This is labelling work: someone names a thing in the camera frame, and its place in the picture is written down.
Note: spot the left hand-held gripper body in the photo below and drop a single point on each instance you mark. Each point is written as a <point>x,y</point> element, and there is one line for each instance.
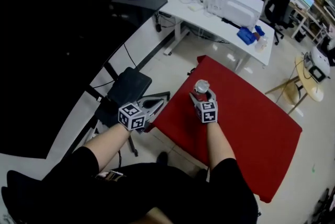
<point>132,118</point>

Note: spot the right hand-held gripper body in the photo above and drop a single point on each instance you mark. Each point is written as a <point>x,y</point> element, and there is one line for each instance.
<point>208,113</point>

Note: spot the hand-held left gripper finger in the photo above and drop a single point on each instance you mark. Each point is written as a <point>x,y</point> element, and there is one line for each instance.
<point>159,96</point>
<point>158,113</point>

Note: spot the person's left forearm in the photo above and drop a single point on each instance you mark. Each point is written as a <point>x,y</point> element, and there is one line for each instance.
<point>110,141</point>

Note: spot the person's right forearm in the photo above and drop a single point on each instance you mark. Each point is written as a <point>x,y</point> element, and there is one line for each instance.
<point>218,144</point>

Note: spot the red cloth-covered table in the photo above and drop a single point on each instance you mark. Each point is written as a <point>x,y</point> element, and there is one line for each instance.
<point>235,126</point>

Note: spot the black stand with flat top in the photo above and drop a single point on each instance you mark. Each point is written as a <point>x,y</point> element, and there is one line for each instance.
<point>129,85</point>

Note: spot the person's left shoe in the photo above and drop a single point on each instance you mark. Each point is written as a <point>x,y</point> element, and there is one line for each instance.
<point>162,158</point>

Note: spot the gold white chest badge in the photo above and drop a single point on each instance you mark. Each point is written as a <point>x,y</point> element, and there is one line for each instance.
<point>111,176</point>

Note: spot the blue box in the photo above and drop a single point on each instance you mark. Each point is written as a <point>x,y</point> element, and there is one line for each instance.
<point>246,35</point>

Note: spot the black power adapter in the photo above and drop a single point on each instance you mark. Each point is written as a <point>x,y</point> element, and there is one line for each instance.
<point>158,25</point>

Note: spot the clear plastic cup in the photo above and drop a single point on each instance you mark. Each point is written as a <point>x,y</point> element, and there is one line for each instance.
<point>261,44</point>

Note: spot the white desk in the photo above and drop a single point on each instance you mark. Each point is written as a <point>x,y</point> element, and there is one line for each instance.
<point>222,24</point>

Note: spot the person's black shirt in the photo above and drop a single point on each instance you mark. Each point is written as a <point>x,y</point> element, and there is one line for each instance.
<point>131,196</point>

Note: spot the small blue block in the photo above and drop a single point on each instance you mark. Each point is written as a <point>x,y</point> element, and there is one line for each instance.
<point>259,30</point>

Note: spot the white microwave oven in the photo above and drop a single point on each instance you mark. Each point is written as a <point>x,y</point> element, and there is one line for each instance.
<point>235,5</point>

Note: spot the round wooden side table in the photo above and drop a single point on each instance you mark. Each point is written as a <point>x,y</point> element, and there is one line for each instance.
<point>311,87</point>

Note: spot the black office chair white jacket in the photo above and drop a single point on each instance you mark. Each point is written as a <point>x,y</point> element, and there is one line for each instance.
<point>278,5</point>

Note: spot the white appliance with screen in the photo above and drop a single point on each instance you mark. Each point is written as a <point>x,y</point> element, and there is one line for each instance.
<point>320,60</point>

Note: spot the large black television screen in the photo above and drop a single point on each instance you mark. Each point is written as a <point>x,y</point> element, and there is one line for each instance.
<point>52,34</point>

